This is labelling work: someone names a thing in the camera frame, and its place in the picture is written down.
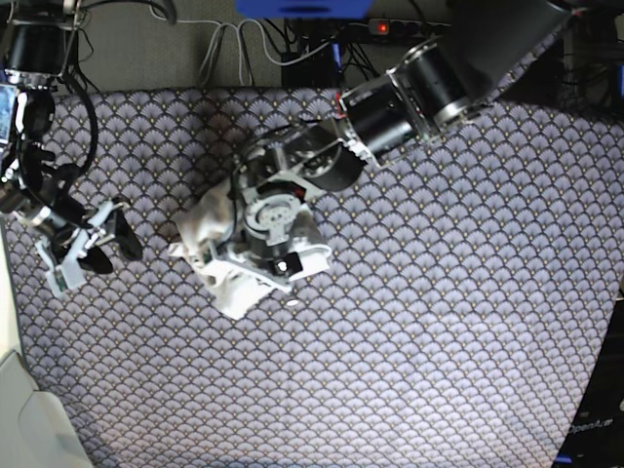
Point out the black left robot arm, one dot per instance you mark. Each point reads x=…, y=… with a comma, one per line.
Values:
x=436, y=86

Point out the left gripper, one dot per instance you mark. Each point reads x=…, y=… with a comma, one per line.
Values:
x=269, y=245

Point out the black case with logo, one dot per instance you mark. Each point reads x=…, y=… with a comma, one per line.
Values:
x=595, y=436

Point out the black power adapter box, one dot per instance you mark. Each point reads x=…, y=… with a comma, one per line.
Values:
x=318, y=71

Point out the patterned purple table cloth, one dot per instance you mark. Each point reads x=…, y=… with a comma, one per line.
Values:
x=470, y=289

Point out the black power strip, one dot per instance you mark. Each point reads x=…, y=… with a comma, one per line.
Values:
x=400, y=28

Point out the white T-shirt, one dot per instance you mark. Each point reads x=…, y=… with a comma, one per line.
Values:
x=210, y=219

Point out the blue box overhead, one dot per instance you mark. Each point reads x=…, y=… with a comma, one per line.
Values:
x=303, y=9

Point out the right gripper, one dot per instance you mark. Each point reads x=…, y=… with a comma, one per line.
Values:
x=69, y=252

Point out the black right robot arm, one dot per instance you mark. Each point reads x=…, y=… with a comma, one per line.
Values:
x=41, y=51

